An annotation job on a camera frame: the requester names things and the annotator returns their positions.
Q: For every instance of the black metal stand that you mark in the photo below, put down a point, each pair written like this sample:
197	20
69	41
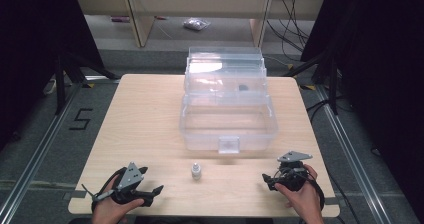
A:
333	84
60	84

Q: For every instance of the beige wooden shelf unit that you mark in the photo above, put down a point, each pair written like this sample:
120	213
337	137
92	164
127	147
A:
100	2

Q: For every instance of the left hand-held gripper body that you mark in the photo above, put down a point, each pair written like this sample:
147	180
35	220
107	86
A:
130	179

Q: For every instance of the clear plastic bag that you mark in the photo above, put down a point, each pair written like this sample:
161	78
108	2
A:
196	24

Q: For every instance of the person's right hand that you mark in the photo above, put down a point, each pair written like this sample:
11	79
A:
305	200

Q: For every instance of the small white dropper bottle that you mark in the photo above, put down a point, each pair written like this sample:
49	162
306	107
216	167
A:
196	172

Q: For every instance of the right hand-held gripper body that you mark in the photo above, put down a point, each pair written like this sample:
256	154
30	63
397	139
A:
292	177

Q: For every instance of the yellow tape piece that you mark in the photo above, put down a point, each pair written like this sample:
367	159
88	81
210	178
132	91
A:
308	87
88	85

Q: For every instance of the clear plastic storage box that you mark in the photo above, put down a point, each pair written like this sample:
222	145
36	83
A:
230	117

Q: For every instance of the aluminium floor rail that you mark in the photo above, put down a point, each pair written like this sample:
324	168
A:
36	157
350	160

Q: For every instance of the person's left hand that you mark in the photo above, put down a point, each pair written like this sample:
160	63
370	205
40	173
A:
108	210

